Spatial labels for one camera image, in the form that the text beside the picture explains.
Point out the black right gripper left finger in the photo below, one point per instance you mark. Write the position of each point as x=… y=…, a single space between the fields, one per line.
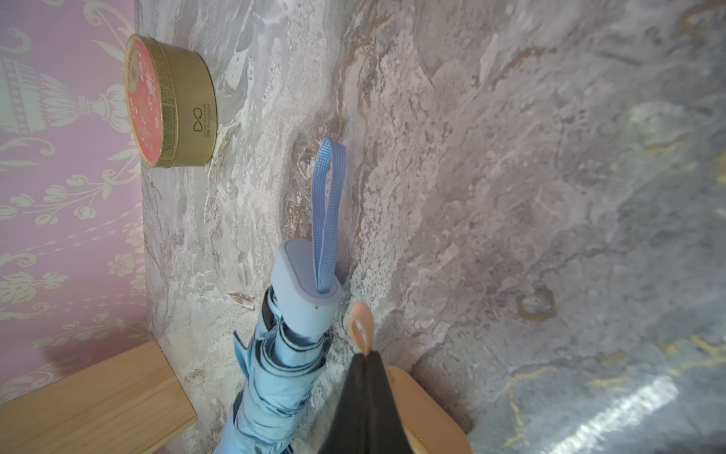
x=350 y=429

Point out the beige umbrella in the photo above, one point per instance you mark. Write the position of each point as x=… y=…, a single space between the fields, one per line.
x=427 y=426

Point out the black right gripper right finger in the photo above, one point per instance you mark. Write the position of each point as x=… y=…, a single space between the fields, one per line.
x=384 y=429

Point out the round gold red candy tin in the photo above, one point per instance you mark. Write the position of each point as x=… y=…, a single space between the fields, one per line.
x=172 y=103

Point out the light blue umbrella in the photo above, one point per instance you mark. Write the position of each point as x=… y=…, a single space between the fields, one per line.
x=287 y=352

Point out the wooden two-tier shelf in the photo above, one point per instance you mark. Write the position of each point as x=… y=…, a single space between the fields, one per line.
x=131 y=403

